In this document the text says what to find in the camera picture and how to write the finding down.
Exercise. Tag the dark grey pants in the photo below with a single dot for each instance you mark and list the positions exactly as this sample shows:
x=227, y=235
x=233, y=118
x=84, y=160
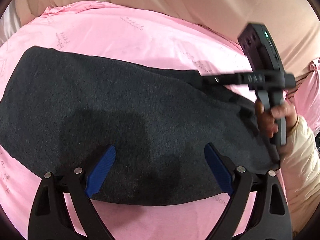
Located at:
x=125, y=120

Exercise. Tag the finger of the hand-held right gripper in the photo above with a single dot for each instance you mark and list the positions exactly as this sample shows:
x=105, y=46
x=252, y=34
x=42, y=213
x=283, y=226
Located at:
x=220, y=79

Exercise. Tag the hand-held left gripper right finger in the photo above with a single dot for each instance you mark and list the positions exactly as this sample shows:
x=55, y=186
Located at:
x=218, y=170

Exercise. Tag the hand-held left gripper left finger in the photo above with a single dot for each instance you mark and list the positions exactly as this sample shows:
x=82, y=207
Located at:
x=100, y=172

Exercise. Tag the pink bed sheet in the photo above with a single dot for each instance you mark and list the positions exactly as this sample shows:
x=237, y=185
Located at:
x=155, y=42

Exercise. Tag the person's right hand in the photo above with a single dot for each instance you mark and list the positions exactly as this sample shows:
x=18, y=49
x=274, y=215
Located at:
x=267, y=121

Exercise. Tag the grey cloth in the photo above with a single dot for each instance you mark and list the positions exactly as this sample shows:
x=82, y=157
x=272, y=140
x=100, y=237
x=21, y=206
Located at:
x=11, y=26

